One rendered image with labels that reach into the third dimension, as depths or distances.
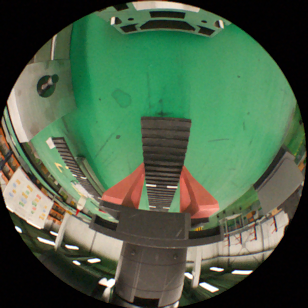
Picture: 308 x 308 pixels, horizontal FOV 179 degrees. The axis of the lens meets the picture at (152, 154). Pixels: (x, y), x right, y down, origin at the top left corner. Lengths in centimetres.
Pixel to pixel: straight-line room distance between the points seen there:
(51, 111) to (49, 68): 6
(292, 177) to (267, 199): 13
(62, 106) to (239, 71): 24
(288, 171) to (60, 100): 55
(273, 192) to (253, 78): 37
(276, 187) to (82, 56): 57
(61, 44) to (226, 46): 21
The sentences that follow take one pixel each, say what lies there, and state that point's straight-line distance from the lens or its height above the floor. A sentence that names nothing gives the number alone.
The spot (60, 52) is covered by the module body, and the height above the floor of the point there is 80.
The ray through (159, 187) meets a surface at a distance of 17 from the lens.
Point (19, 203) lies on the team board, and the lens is 313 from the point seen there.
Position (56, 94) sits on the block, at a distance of 16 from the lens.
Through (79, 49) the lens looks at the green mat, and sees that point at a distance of 19.
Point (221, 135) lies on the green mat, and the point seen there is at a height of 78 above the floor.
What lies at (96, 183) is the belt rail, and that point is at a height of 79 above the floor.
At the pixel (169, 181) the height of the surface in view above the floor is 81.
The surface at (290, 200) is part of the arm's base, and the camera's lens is 46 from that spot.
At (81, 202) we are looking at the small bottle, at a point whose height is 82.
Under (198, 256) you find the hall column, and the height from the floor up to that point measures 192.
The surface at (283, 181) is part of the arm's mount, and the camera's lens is 43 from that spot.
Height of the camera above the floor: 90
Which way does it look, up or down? 49 degrees down
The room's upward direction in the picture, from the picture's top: 168 degrees counter-clockwise
